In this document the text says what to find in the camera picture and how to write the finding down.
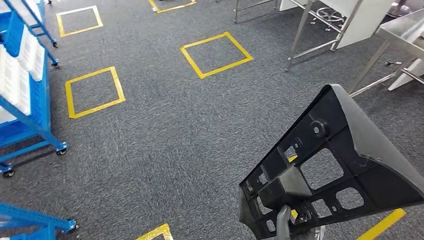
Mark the stanchion with chrome base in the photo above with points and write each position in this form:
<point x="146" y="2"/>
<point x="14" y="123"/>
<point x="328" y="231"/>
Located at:
<point x="400" y="10"/>

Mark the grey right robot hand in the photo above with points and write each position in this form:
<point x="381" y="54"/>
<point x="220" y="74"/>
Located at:
<point x="283" y="222"/>

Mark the black plastic frame part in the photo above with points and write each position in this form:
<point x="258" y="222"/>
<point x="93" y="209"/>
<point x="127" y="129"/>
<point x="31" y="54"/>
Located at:
<point x="381" y="159"/>

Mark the white cabinet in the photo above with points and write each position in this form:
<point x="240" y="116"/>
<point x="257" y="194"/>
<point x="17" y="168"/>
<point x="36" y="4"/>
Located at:
<point x="361" y="20"/>

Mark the stainless steel workbench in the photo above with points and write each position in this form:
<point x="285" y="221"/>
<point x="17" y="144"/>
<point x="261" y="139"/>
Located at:
<point x="404" y="30"/>

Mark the blue plastic bin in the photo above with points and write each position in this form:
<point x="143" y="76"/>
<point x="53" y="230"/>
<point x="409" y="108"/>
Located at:
<point x="39" y="96"/>

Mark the chrome chair base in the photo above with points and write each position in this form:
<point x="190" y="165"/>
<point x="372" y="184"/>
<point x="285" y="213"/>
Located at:
<point x="326" y="13"/>

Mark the stainless steel table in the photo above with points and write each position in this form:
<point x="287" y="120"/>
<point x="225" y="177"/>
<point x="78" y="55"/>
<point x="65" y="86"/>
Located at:
<point x="236" y="13"/>
<point x="298" y="36"/>

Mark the yellow and white tape square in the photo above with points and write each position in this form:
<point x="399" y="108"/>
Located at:
<point x="82" y="30"/>

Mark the blue wheeled shelf rack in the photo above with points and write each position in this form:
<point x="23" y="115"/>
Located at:
<point x="46" y="34"/>
<point x="39" y="132"/>

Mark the blue metal shelf rack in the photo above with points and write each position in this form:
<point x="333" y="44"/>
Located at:
<point x="33" y="218"/>

